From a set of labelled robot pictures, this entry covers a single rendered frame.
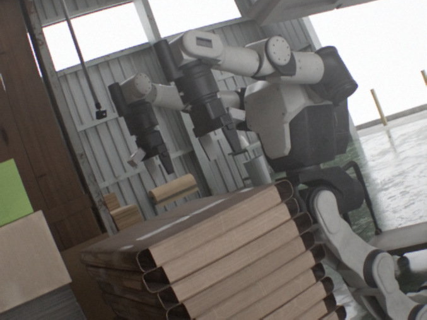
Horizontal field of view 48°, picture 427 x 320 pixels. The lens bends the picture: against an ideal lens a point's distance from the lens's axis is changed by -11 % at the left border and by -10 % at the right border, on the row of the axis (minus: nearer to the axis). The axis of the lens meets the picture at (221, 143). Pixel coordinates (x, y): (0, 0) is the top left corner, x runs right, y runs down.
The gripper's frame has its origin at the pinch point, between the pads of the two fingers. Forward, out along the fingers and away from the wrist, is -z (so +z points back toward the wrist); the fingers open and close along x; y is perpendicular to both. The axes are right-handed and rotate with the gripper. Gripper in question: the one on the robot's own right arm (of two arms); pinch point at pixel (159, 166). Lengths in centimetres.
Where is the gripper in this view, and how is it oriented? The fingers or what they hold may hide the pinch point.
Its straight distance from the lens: 149.5
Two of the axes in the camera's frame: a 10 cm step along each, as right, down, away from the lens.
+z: -3.8, -9.3, -0.2
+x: 5.0, -1.9, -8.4
